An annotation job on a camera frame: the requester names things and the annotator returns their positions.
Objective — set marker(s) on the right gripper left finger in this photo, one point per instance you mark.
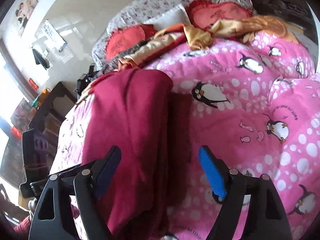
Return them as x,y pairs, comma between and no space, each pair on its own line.
53,217

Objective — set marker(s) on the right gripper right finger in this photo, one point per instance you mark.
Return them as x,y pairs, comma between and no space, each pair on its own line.
266,217

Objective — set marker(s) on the dark red garment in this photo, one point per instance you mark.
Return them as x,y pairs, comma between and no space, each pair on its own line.
136,111

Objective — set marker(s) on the dark wooden table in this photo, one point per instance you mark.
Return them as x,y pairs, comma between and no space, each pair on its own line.
47,120

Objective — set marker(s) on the pink penguin blanket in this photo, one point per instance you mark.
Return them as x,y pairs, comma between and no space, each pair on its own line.
281,140

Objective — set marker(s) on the black hanging garment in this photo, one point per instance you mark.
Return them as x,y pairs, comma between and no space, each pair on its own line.
40,59

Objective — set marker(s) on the orange red patterned blanket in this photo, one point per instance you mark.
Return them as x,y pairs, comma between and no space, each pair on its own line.
226,66

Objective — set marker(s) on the left red heart cushion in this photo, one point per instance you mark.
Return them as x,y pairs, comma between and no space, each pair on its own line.
123,39

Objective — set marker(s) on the red heart cushion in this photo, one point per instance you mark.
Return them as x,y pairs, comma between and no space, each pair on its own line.
123,39
204,13

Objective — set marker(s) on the right red heart cushion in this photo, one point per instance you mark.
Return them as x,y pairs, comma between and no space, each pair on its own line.
204,13

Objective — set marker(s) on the dark carved wooden cabinet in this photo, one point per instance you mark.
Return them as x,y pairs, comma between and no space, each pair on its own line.
296,12

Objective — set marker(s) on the floral padded headboard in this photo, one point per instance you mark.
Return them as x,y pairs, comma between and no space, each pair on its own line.
140,11

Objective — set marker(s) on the white pillow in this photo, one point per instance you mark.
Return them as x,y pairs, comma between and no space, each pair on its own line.
176,15

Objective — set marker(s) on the black tripod camera rig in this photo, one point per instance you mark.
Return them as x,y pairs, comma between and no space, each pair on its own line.
84,80

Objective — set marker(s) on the white wall calendar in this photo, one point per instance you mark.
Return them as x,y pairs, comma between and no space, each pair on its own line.
51,33

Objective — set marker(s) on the framed wall photo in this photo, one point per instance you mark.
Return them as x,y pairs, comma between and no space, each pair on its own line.
22,14

